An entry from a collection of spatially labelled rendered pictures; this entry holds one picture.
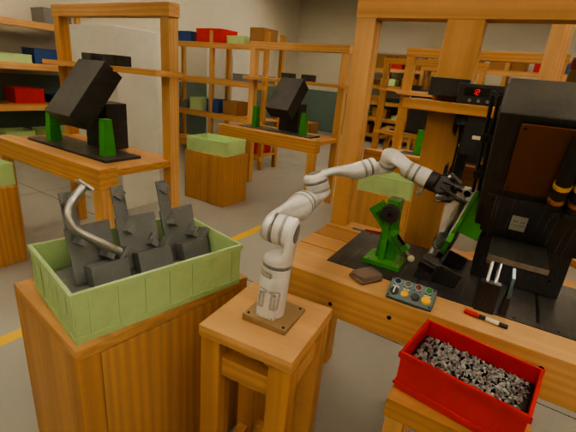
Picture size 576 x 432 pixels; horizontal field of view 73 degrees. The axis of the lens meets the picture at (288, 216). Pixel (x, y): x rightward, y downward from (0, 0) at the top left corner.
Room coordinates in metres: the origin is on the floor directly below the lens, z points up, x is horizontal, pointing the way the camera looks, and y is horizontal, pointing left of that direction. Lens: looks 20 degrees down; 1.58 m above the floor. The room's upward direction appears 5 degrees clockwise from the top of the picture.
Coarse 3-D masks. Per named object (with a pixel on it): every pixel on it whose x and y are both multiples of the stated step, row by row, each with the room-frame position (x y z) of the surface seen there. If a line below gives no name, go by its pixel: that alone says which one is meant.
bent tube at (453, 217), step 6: (462, 192) 1.40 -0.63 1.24; (468, 192) 1.41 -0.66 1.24; (474, 192) 1.39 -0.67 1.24; (462, 198) 1.38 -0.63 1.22; (468, 198) 1.38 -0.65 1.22; (462, 204) 1.43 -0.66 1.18; (456, 210) 1.46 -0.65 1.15; (462, 210) 1.46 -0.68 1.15; (450, 216) 1.47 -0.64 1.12; (456, 216) 1.46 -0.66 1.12; (450, 222) 1.45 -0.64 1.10; (444, 228) 1.44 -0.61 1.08; (450, 228) 1.44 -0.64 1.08; (432, 246) 1.39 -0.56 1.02; (432, 252) 1.36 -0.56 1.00
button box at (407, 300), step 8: (392, 280) 1.21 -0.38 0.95; (400, 288) 1.18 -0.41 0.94; (408, 288) 1.17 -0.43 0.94; (424, 288) 1.16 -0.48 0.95; (392, 296) 1.16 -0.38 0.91; (400, 296) 1.15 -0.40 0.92; (408, 296) 1.15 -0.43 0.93; (424, 296) 1.14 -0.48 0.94; (432, 296) 1.13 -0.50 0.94; (408, 304) 1.14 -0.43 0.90; (416, 304) 1.12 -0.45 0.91; (432, 304) 1.11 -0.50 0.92
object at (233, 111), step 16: (192, 32) 7.56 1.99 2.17; (208, 32) 7.29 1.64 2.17; (224, 32) 7.19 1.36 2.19; (256, 32) 6.81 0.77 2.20; (272, 32) 6.88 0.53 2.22; (224, 48) 7.01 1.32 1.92; (240, 48) 6.82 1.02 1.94; (192, 80) 7.39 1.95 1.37; (208, 80) 7.18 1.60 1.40; (224, 80) 7.06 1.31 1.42; (240, 80) 6.92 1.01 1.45; (208, 96) 7.23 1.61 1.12; (192, 112) 7.39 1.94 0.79; (208, 112) 7.23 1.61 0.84; (224, 112) 7.13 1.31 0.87; (240, 112) 7.12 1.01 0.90; (208, 128) 7.23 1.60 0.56; (256, 144) 7.20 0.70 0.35; (256, 160) 6.58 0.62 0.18; (272, 160) 6.99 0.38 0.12
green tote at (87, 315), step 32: (160, 224) 1.55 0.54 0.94; (32, 256) 1.17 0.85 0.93; (64, 256) 1.27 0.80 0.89; (224, 256) 1.31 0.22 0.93; (64, 288) 0.95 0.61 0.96; (96, 288) 0.97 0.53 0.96; (128, 288) 1.04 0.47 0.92; (160, 288) 1.12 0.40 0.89; (192, 288) 1.20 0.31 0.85; (224, 288) 1.31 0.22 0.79; (64, 320) 0.98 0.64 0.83; (96, 320) 0.97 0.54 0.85; (128, 320) 1.03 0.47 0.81
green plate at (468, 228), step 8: (472, 200) 1.28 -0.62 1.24; (472, 208) 1.29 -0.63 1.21; (464, 216) 1.29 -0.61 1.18; (472, 216) 1.28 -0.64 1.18; (456, 224) 1.35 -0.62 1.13; (464, 224) 1.29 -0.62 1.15; (472, 224) 1.28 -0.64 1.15; (464, 232) 1.29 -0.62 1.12; (472, 232) 1.28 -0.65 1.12; (480, 232) 1.27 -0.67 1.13
